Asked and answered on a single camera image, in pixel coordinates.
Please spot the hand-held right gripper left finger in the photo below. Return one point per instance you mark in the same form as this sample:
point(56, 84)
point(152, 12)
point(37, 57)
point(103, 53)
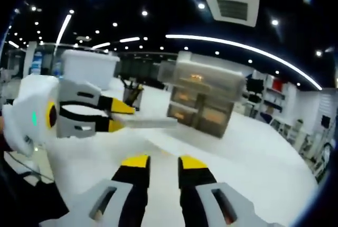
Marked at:
point(111, 200)

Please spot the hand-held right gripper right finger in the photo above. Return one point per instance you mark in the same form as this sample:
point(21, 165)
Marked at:
point(206, 200)

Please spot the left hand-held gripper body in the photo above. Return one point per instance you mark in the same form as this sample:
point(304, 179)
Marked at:
point(29, 111)

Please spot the yellow black pen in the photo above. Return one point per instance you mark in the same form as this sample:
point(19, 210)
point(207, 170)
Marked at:
point(138, 91)

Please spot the thick white sticky note pad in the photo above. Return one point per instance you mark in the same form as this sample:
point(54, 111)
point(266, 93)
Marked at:
point(153, 122)

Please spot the white storage bin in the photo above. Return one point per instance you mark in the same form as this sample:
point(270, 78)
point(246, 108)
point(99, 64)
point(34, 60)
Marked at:
point(89, 68)

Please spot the blue poster stand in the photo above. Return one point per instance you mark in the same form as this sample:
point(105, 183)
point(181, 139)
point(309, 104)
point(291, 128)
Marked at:
point(36, 63)

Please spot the black mesh pen holder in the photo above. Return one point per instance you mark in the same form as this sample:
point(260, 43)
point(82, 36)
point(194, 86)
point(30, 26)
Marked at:
point(129, 99)

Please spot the white brown drawer organizer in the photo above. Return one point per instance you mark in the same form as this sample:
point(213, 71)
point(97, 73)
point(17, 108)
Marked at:
point(206, 116)

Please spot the red box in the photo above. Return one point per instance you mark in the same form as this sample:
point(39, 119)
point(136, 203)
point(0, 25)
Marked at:
point(277, 83)

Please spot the long ceiling light strip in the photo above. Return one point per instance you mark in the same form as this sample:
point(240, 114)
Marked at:
point(237, 46)

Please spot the ceiling air vent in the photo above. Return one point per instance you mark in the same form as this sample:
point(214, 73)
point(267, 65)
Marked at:
point(232, 8)

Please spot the white wall shelving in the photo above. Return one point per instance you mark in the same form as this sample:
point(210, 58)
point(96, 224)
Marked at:
point(274, 97)

